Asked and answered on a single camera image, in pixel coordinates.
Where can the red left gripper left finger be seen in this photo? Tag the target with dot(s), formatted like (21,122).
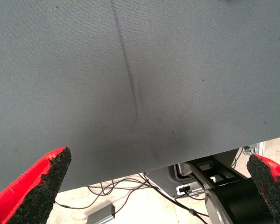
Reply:
(18,200)

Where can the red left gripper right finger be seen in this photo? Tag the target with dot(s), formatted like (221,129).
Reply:
(275,186)

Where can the grey power strip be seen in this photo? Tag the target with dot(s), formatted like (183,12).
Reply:
(102,215)

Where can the dark grey table cloth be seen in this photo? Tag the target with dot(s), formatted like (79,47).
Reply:
(140,70)

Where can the aluminium frame profile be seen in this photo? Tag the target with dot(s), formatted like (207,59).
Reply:
(260,147)

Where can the black frame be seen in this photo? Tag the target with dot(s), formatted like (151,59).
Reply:
(206,173)

